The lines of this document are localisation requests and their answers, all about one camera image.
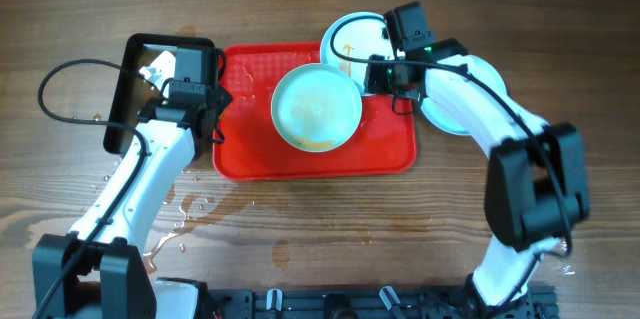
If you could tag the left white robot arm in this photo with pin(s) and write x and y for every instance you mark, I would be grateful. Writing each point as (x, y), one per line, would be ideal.
(96, 270)

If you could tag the white plate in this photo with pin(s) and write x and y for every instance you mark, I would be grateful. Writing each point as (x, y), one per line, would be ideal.
(316, 108)
(357, 35)
(444, 121)

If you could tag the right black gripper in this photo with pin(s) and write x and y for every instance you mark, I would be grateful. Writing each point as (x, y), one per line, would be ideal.
(372, 81)

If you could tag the red plastic tray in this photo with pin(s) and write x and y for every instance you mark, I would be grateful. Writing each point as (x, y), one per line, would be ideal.
(384, 143)

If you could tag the black water tray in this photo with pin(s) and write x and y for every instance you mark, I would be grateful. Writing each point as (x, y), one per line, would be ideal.
(131, 93)

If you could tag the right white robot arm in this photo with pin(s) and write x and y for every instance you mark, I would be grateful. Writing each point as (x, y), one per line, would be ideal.
(536, 186)

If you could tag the black mounting rail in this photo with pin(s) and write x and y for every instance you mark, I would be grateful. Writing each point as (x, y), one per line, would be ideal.
(350, 303)

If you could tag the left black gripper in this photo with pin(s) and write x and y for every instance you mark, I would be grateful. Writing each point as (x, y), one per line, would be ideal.
(220, 98)

